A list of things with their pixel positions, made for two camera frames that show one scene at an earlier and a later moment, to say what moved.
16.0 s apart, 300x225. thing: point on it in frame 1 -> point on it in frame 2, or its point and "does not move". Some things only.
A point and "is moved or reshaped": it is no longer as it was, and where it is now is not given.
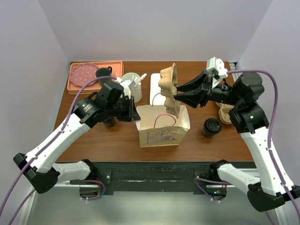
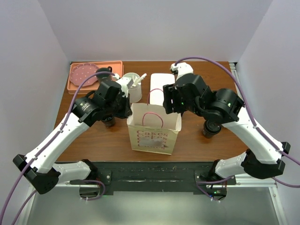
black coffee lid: x=212 y=125 does not move
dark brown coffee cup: x=207 y=135 does not move
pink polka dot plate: x=83 y=73 does not move
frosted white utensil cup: x=135 y=85 does not move
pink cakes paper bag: x=158 y=128 is moved or reshaped
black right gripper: x=194 y=100 -> x=170 y=91
